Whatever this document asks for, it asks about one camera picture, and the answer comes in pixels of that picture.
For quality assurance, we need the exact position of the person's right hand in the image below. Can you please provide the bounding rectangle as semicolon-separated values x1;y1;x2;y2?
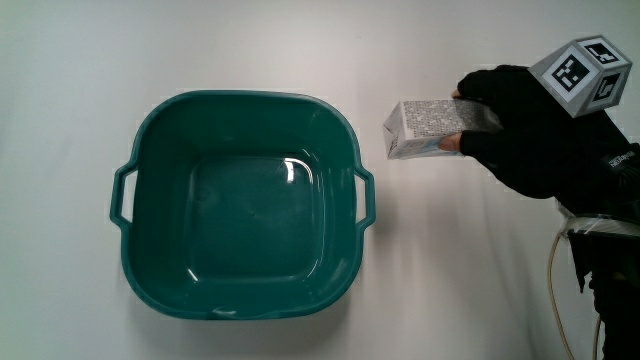
451;34;640;224

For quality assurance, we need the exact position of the white milk carton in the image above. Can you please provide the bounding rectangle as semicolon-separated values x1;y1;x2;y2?
382;98;503;161

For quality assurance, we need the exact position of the person's right forearm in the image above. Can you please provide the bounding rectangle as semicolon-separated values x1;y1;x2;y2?
567;230;640;360

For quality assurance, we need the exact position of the white desk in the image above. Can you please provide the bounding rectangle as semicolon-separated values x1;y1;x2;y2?
0;0;640;360

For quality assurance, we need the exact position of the clear plastic wrist wrap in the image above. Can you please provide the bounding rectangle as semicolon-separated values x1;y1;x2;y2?
555;198;640;239

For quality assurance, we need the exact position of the green plastic basin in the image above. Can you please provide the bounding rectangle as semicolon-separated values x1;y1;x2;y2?
109;89;377;321

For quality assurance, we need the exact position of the beige cable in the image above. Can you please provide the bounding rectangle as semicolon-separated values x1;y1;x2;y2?
547;232;603;360

